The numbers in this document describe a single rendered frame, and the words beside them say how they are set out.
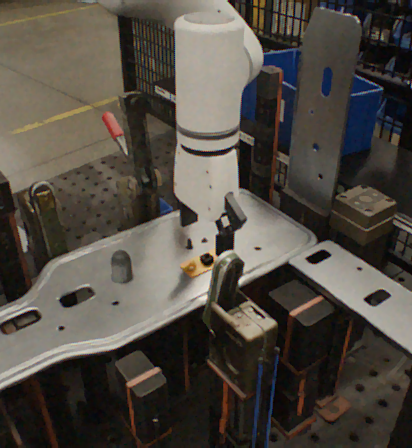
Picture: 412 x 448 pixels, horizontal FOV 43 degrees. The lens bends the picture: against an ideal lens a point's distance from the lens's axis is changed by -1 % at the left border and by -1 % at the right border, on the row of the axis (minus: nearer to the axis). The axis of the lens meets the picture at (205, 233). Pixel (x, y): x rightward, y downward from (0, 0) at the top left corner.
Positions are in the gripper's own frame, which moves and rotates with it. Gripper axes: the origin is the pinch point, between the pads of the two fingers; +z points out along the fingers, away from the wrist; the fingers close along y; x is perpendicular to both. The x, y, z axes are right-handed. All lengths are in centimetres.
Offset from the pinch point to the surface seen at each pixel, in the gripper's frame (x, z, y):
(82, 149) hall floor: 78, 108, -240
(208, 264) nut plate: -0.2, 5.5, 1.0
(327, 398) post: 15.7, 34.3, 17.3
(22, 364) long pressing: -31.4, 6.0, 3.0
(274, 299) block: 4.6, 7.7, 11.4
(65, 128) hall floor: 83, 108, -277
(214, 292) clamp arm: -7.2, -0.2, 11.7
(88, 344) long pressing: -22.9, 6.2, 4.6
